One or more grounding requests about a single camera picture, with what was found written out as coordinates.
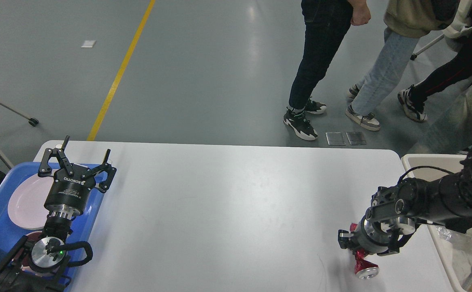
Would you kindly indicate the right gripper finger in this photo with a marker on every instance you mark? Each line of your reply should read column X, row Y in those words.
column 395, row 245
column 348, row 240

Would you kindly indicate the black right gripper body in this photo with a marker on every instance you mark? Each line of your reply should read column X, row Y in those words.
column 371, row 236

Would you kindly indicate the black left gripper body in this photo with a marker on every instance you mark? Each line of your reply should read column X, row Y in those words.
column 68, row 196

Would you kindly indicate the crushed red can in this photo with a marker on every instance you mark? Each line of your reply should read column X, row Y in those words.
column 363, row 269

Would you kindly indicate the pink plate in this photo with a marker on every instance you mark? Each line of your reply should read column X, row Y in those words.
column 29, row 192

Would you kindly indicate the aluminium foil tray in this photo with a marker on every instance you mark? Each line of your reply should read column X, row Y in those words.
column 455, row 252

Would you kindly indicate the pink mug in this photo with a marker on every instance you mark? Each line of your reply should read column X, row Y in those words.
column 39, row 260

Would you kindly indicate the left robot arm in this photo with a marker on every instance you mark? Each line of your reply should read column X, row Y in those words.
column 12, row 277

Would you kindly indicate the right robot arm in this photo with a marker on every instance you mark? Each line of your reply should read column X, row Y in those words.
column 396, row 212

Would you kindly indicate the blue plastic tray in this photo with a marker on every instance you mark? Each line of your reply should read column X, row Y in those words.
column 10, row 233

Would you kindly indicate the beige plastic bin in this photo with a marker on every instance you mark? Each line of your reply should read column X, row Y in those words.
column 432, row 167

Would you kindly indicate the floor socket plate left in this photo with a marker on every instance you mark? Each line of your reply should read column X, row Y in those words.
column 335, row 139

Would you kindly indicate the floor socket plate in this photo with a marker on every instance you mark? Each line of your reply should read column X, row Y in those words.
column 335, row 139
column 356, row 138

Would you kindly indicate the floor socket plate right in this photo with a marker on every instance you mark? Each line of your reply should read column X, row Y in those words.
column 356, row 138

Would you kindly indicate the person in grey jeans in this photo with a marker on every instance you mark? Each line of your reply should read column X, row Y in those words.
column 451, row 132

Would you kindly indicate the person in light jeans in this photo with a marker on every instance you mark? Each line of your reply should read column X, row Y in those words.
column 406, row 22

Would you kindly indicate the person in black trousers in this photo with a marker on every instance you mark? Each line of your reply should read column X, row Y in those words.
column 459, row 68

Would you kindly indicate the office chair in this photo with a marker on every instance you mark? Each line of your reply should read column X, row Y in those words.
column 456, row 33

